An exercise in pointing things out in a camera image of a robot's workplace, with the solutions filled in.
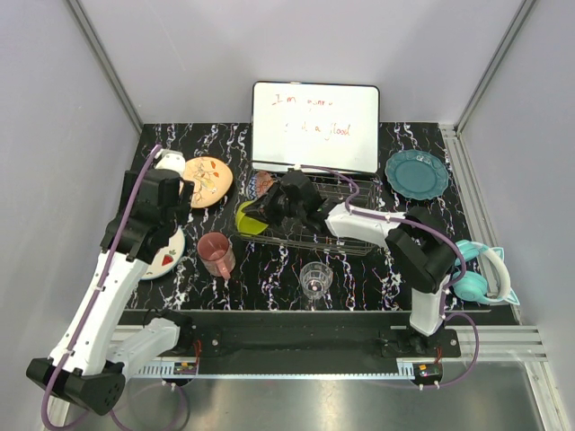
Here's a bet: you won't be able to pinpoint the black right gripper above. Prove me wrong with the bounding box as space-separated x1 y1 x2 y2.
243 181 305 227

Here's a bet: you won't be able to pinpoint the yellow-green bowl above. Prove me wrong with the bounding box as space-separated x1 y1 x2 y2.
235 201 268 235

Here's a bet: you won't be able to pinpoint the red patterned bowl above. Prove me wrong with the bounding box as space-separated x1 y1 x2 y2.
246 171 275 200

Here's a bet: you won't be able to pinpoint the orange floral plate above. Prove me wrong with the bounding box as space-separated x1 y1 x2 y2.
183 156 234 208

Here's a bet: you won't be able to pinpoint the teal scalloped plate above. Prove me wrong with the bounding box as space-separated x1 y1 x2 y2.
385 150 449 200

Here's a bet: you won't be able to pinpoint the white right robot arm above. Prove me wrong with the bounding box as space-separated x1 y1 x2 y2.
240 171 461 356

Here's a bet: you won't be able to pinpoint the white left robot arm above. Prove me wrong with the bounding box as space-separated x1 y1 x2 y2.
26 168 194 416

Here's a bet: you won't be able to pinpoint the pink mug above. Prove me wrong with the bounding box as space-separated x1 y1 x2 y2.
197 232 235 280

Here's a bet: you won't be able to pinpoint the white watermelon plate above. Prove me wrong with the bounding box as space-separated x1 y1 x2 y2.
141 227 186 280

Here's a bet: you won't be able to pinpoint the clear drinking glass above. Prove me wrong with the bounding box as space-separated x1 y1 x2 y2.
299 261 333 301

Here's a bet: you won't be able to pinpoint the white dry-erase board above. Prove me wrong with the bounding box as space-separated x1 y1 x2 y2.
251 81 380 173

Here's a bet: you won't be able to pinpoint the teal cat-ear headphones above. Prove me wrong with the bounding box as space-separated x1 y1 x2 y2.
446 240 520 306

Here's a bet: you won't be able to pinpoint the black wire dish rack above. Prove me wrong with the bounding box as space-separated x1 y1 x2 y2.
231 169 380 256

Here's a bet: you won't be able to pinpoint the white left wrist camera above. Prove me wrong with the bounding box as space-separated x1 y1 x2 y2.
155 149 186 176

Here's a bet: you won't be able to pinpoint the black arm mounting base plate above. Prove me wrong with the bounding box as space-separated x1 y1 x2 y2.
187 311 461 378

